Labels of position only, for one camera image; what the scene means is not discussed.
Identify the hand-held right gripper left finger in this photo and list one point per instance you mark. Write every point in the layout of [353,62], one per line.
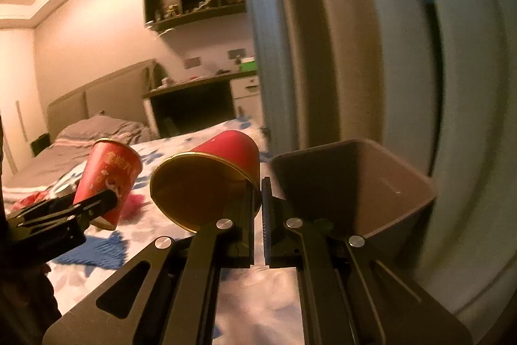
[238,240]

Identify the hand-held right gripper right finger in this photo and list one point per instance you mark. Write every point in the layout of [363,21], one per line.
[278,244]

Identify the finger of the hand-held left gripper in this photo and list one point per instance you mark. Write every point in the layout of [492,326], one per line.
[93,205]

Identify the red paper cup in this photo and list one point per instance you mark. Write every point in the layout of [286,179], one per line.
[105,171]

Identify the red cup gold interior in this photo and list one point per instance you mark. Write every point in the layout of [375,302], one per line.
[194,187]

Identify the grey plastic bin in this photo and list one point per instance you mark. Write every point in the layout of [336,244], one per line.
[363,175]

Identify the person's left forearm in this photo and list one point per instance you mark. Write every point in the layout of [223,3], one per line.
[40,296]

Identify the crumpled red wrapper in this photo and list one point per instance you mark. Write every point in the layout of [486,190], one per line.
[28,203]

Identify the blue cloth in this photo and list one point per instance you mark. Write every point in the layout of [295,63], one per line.
[97,254]

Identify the grey striped duvet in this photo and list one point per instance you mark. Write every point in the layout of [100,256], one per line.
[44,163]

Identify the grey pillow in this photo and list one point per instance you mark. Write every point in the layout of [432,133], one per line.
[97,126]

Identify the black nightstand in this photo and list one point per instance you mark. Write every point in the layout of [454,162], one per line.
[40,145]

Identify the padded bed headboard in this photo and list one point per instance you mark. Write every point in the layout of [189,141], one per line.
[113,94]

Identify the white drawer cabinet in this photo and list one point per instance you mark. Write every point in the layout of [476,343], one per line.
[246,98]

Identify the dark desk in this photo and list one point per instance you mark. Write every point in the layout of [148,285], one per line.
[194,84]

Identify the green box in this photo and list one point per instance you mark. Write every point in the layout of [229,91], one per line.
[247,66]

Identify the blue and beige curtain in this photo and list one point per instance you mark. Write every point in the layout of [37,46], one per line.
[343,46]

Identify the grey wall socket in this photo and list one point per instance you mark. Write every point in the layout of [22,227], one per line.
[192,62]
[236,54]

